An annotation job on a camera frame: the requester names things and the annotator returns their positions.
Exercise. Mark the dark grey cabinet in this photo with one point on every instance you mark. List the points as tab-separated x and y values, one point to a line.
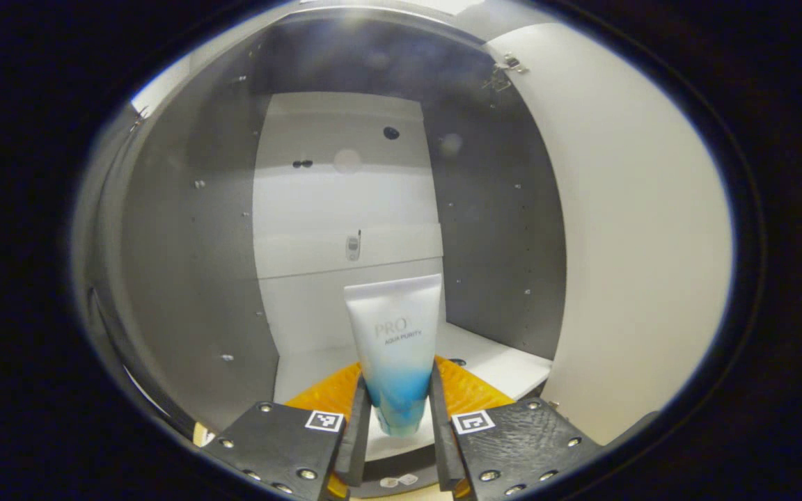
498	243

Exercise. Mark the white and blue bottle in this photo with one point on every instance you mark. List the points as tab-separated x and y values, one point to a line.
394	334

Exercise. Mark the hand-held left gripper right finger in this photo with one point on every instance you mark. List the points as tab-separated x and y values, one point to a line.
443	445

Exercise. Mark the white cabinet shelf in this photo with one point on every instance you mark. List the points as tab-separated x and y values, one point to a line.
498	362

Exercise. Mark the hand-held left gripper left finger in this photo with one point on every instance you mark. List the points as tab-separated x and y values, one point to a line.
358	445

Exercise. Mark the metal door hinge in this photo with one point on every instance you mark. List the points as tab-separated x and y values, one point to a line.
505	69

